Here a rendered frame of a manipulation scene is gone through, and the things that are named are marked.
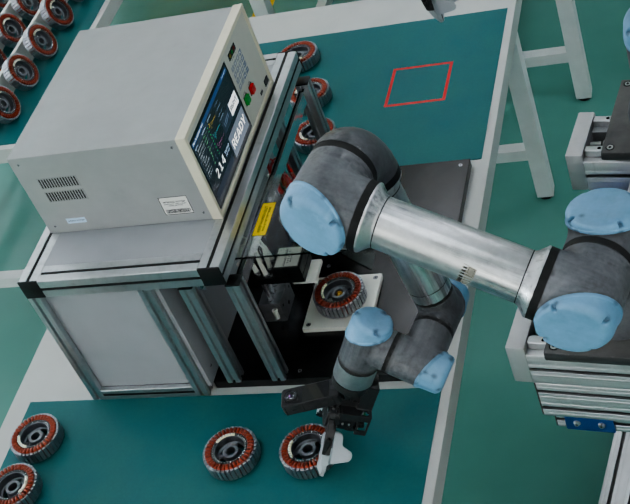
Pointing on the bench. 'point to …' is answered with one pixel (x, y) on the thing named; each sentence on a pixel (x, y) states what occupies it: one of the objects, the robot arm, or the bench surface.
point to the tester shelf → (211, 239)
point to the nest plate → (314, 322)
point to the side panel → (122, 345)
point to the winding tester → (137, 121)
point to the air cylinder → (283, 296)
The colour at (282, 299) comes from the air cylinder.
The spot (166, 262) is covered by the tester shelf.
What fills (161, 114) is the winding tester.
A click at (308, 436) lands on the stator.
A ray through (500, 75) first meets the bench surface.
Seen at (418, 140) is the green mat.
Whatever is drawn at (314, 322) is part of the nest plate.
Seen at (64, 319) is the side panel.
